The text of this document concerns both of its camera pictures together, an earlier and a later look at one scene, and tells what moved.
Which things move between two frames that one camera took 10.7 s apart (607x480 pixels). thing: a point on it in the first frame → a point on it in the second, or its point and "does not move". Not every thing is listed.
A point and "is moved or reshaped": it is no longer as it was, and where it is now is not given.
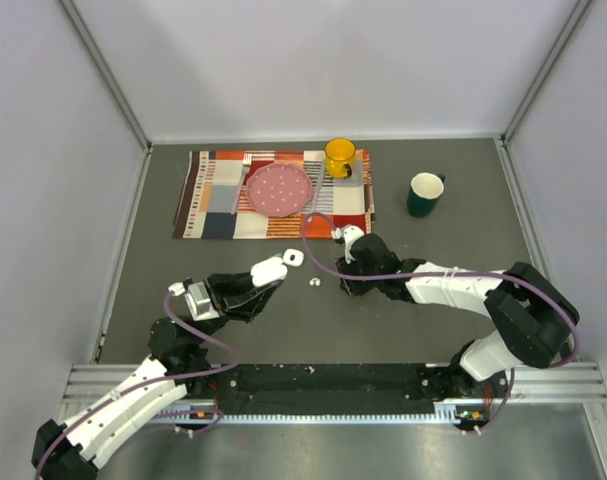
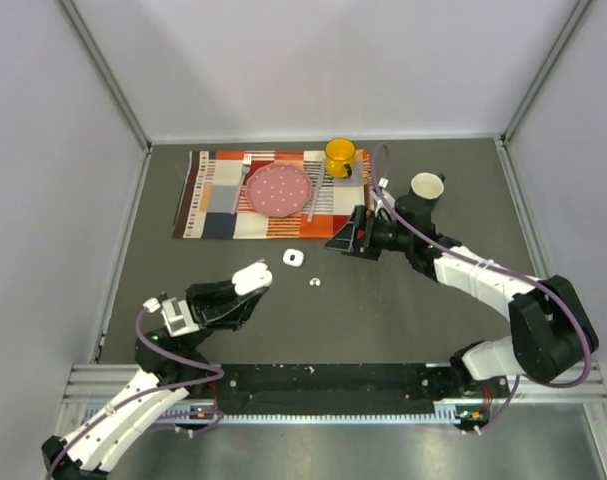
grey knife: x=319 y=187 does not move
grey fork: x=246 y=159 does not move
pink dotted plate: x=279 y=189 does not move
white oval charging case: x=268 y=271 is moved or reshaped
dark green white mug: x=425 y=190 does not move
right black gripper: x=354 y=288 → x=363 y=219
